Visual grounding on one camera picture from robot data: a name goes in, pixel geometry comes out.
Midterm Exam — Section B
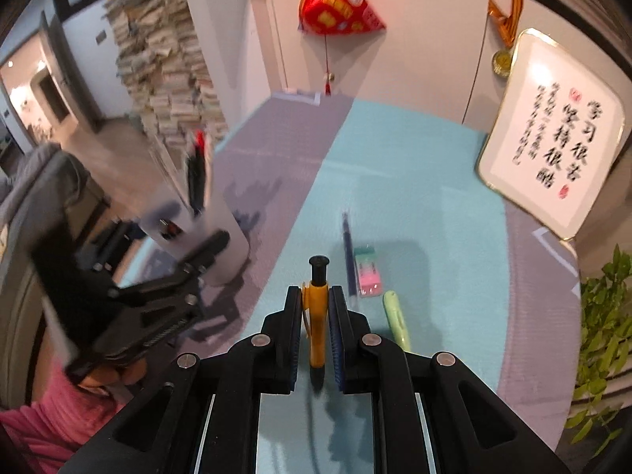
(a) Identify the gold medal with ribbon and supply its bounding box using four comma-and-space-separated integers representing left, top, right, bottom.
488, 0, 525, 78

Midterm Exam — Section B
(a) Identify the person's left hand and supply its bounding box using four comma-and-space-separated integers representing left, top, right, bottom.
79, 357, 148, 398

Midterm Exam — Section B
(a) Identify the blue gel pen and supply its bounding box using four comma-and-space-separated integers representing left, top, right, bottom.
341, 211, 359, 298

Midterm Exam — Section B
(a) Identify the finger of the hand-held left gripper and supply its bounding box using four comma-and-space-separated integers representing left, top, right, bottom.
113, 230, 232, 308
96, 279, 205, 359

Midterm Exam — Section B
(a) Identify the person's left forearm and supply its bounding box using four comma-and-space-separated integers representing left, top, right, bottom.
0, 353, 130, 474

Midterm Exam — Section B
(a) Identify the light green highlighter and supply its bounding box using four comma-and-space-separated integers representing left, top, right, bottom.
382, 291, 414, 355

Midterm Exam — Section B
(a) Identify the green potted plant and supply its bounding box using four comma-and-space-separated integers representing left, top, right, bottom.
564, 244, 632, 457

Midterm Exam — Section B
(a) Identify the grey chair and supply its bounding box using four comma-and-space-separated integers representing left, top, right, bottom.
0, 142, 112, 309

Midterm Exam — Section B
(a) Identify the gold framed calligraphy board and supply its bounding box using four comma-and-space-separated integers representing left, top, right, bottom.
476, 27, 626, 241

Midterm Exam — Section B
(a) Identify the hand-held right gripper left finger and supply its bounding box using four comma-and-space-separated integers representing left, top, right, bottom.
59, 285, 303, 474

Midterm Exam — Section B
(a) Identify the green and pink eraser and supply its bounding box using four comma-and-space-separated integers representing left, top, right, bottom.
352, 248, 385, 299

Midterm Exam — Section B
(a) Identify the yellow retractable pen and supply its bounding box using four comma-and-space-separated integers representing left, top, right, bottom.
301, 255, 331, 392

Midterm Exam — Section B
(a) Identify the translucent pen holder cup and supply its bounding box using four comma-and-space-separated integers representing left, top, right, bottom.
137, 128, 250, 286

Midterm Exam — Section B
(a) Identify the grey and teal tablecloth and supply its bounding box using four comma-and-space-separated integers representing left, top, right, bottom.
113, 91, 584, 474

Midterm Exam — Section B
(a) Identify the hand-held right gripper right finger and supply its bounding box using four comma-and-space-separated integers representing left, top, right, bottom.
329, 284, 574, 474

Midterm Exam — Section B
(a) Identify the stack of books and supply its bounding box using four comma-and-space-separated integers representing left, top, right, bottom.
105, 0, 229, 145

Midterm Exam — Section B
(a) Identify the red hanging ornament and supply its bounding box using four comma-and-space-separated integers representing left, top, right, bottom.
297, 0, 387, 96

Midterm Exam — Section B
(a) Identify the dark navy pen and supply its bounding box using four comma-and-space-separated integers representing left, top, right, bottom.
184, 150, 209, 217

